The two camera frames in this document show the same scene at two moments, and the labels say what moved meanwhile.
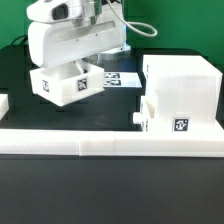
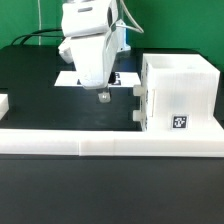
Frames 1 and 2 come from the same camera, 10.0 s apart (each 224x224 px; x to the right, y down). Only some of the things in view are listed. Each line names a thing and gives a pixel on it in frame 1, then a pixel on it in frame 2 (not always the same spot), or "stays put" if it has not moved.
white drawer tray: x=64 y=83 to x=139 y=90
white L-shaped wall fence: x=106 y=142 stays put
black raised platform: x=112 y=110 stays put
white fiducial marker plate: x=122 y=79 stays put
